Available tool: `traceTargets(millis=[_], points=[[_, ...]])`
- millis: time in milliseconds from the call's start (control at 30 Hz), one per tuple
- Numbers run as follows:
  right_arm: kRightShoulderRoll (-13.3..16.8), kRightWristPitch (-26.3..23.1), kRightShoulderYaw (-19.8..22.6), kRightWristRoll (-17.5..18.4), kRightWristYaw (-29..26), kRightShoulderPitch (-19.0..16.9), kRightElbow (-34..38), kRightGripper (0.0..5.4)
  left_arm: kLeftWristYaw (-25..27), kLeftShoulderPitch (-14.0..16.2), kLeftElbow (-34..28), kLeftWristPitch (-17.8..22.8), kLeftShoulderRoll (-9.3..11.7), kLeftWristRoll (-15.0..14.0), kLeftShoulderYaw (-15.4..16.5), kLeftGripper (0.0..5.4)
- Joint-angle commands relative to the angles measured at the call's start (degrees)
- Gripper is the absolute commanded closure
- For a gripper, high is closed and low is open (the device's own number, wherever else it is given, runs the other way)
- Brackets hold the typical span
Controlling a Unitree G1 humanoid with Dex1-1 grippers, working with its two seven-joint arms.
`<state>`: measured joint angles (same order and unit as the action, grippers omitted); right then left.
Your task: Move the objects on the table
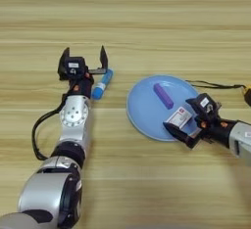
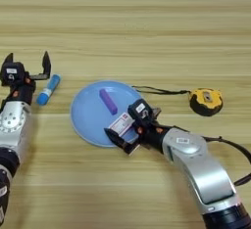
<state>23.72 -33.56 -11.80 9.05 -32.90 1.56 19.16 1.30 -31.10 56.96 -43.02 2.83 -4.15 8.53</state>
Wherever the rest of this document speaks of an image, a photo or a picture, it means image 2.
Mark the blue white marker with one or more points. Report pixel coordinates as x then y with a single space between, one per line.
48 90

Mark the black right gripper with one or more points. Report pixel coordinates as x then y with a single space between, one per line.
152 135

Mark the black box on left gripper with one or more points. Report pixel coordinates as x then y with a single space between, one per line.
12 73

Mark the round blue plate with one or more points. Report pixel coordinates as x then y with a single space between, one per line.
88 122

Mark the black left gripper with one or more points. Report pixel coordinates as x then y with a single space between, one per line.
22 93

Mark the purple rectangular block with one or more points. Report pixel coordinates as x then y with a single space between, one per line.
108 101

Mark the yellow black tape measure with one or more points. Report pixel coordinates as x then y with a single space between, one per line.
206 102

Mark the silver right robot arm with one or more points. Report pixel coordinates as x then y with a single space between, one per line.
199 164

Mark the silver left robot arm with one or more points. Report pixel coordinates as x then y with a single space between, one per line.
12 125

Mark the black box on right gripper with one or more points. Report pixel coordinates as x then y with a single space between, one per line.
140 109

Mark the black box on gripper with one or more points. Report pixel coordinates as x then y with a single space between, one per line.
140 109
12 73

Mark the pink white card box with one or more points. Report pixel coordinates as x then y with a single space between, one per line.
121 125

